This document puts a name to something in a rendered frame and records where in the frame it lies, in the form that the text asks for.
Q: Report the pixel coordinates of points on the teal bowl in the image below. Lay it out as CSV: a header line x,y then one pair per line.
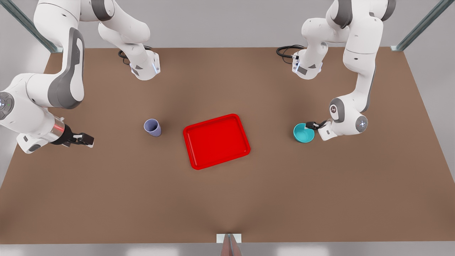
x,y
303,134

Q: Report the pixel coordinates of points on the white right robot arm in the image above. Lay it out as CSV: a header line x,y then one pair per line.
x,y
67,81

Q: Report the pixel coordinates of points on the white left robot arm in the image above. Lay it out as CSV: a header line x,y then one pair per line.
x,y
359,46

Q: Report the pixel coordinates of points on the lavender cup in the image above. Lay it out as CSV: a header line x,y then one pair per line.
x,y
153,127

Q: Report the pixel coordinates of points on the red rectangular tray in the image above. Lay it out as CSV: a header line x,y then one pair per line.
x,y
217,141

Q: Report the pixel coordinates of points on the silver frame post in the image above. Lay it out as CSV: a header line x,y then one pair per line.
x,y
421,25
229,245
28,25

